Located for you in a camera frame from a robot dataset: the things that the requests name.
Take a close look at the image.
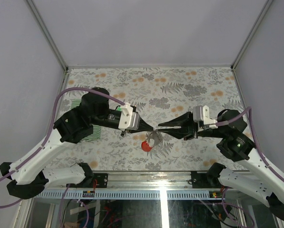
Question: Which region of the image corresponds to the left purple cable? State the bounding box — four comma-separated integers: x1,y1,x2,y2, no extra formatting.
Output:
0,87,127,209

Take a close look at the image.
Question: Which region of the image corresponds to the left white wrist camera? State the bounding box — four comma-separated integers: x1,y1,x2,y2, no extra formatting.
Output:
118,103,140,131

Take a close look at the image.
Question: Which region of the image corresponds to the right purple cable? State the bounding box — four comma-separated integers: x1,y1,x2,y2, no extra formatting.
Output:
215,106,284,190

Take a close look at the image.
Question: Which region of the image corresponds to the green striped cloth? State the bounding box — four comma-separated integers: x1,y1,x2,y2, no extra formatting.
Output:
70,99,102,143

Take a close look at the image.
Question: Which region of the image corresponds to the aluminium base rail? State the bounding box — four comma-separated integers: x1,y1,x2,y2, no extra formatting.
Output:
37,171,222,200

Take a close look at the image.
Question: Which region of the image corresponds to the red handled metal key tool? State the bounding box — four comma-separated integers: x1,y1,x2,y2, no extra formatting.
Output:
141,130,163,152

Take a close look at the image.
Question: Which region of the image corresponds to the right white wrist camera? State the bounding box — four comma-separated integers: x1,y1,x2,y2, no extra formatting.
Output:
192,105,218,132

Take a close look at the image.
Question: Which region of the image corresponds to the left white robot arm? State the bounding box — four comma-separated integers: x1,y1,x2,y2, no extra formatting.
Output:
0,87,153,200

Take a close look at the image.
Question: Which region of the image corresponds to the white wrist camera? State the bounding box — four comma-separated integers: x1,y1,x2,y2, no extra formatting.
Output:
192,105,218,132
118,103,140,131

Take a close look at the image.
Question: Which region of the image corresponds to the purple cable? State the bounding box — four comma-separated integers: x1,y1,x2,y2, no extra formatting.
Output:
0,87,127,209
215,106,284,190

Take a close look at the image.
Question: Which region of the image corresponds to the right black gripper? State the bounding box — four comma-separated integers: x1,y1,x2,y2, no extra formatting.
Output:
157,110,226,140

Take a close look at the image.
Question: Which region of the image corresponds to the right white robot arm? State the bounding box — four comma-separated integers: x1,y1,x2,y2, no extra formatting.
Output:
158,105,284,221

